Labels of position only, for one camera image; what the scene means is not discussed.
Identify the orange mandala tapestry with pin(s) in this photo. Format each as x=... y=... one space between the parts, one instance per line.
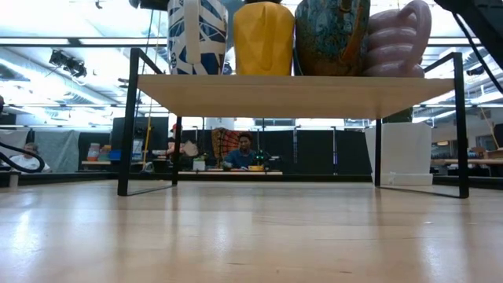
x=226 y=143

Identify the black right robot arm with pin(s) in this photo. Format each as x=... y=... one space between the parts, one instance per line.
x=483 y=23

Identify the white hexagonal planter pot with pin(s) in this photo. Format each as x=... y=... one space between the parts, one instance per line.
x=404 y=153

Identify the black device with green light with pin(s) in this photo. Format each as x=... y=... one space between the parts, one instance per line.
x=261 y=159

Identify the white mug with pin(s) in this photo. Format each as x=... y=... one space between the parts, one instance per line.
x=196 y=39

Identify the black ceiling-hung device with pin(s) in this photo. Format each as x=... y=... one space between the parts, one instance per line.
x=68 y=65

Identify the person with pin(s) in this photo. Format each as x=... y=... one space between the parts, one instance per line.
x=27 y=161
x=239 y=157
x=173 y=145

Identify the lavender ribbed mug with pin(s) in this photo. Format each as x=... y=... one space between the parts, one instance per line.
x=397 y=43

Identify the wooden shelf riser, black legs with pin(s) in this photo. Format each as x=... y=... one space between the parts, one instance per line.
x=291 y=96

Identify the yellow-orange faceted mug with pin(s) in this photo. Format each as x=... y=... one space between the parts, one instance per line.
x=263 y=43

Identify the dark teal brown glazed mug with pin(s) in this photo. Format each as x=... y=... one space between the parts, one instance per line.
x=330 y=39

